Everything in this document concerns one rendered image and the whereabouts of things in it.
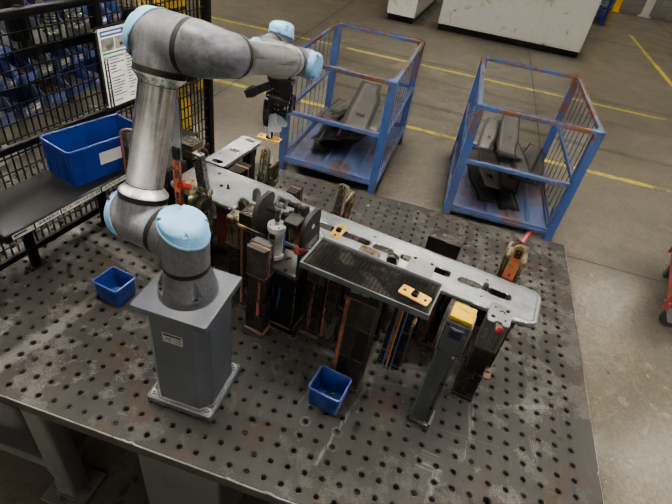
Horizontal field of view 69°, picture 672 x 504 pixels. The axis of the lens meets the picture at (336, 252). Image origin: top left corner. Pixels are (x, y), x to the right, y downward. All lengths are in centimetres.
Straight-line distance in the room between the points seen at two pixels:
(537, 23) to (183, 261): 867
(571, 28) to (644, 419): 738
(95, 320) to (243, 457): 72
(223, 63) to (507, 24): 848
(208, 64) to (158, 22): 13
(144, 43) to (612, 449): 258
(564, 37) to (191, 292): 876
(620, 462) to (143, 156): 245
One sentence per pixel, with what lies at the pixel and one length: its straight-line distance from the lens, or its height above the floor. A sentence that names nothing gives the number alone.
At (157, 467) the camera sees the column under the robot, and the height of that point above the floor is 40.
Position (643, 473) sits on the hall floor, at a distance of 286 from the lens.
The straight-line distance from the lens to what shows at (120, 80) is 216.
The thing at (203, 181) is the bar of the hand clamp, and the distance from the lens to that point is 172.
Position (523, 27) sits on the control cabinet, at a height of 30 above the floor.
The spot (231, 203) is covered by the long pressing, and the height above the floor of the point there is 100.
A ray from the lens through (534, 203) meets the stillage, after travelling 410.
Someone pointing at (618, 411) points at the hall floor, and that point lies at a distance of 303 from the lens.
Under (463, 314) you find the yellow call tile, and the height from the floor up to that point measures 116.
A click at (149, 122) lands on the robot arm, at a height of 151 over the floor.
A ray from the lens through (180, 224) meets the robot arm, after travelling 116.
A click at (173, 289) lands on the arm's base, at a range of 124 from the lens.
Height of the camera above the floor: 201
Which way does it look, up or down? 38 degrees down
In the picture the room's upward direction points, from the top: 10 degrees clockwise
